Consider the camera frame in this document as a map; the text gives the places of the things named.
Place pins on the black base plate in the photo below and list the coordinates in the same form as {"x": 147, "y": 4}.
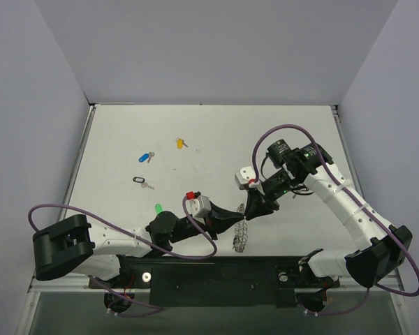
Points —
{"x": 225, "y": 281}

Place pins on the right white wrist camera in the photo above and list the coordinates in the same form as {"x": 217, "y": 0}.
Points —
{"x": 246, "y": 178}

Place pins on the yellow tag key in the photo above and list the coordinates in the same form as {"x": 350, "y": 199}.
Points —
{"x": 180, "y": 143}

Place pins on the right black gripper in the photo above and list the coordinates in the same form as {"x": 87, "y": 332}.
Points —
{"x": 260, "y": 199}

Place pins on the blue tag key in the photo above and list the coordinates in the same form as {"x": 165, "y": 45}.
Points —
{"x": 146, "y": 157}

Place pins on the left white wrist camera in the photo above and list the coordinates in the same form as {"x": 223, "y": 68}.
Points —
{"x": 200, "y": 205}

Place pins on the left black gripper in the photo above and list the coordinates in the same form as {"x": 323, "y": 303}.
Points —
{"x": 209, "y": 222}

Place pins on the green tag key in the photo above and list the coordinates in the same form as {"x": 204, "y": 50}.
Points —
{"x": 158, "y": 208}

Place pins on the metal key organizer disc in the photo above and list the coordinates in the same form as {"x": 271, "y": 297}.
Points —
{"x": 241, "y": 231}

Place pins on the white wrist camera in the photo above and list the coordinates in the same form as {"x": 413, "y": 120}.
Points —
{"x": 246, "y": 178}
{"x": 200, "y": 205}

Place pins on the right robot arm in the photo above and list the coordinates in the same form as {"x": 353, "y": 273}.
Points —
{"x": 379, "y": 243}

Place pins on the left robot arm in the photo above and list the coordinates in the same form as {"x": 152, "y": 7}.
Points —
{"x": 87, "y": 244}

